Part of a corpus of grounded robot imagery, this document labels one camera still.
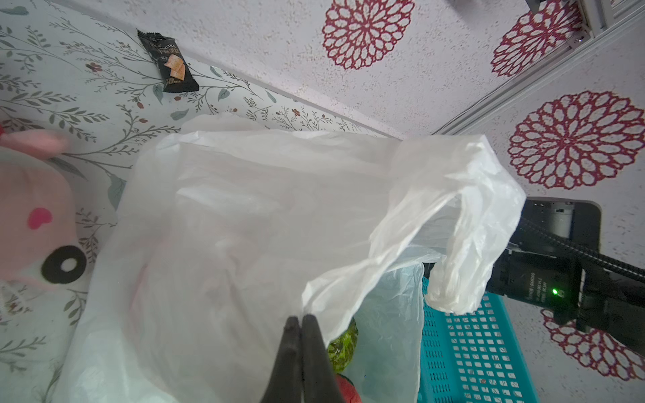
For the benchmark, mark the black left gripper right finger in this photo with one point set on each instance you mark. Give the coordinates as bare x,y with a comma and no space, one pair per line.
319,382

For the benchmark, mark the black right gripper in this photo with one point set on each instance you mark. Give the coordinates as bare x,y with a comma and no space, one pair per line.
553,261

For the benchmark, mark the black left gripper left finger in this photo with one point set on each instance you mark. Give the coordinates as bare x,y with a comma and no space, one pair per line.
285,384

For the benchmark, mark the light green fruit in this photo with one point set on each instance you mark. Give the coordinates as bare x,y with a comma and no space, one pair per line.
341,350

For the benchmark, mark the white plastic bag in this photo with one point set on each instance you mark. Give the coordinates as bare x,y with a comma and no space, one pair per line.
226,229

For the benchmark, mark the teal plastic basket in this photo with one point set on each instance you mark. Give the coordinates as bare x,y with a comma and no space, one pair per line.
473,358

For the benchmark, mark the small red white object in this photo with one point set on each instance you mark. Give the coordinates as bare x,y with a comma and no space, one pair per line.
39,243

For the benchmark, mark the small black snack packet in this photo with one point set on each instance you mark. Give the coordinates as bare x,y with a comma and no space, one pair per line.
175,73

